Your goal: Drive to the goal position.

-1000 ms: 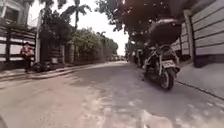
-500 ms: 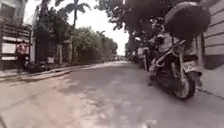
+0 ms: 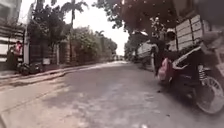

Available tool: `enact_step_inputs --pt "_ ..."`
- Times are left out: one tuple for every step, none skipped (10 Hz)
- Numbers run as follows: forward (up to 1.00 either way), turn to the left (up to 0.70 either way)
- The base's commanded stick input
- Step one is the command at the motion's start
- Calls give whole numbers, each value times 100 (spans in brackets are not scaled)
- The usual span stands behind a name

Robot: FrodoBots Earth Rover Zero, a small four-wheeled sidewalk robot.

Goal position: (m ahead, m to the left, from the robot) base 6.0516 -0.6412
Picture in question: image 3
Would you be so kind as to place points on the grey concrete road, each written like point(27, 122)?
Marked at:
point(110, 96)

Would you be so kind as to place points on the row of green trees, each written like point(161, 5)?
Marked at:
point(85, 43)

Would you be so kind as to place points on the large overhanging trees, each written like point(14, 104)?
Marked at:
point(143, 16)

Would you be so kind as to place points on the tall palm tree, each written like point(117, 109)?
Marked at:
point(72, 8)

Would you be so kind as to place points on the raised concrete sidewalk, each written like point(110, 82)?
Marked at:
point(33, 77)

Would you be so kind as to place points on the parked motorcycles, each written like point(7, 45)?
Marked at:
point(30, 68)

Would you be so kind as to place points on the dark motorcycle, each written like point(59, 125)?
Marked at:
point(200, 75)

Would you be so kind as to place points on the person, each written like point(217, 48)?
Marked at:
point(16, 50)

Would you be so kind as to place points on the building with barred gate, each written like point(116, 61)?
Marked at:
point(8, 30)

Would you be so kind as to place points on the pale panelled boundary wall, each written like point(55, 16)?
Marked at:
point(188, 31)

